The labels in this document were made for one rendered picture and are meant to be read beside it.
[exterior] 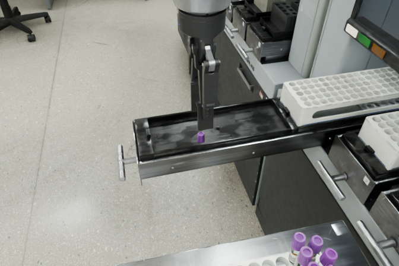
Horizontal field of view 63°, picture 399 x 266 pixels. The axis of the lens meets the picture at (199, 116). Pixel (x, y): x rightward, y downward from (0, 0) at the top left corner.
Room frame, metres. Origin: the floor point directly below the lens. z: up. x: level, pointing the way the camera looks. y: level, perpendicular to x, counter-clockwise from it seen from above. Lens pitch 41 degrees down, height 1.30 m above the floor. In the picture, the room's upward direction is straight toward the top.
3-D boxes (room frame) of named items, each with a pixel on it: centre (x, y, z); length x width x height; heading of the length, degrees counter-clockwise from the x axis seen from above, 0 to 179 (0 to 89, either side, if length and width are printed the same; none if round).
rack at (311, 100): (0.61, -0.35, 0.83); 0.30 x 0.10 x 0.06; 104
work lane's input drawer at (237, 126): (0.57, -0.17, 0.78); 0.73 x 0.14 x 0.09; 104
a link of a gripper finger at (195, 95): (0.52, 0.00, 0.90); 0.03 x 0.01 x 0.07; 104
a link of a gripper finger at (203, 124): (0.47, -0.01, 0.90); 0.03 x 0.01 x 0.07; 104
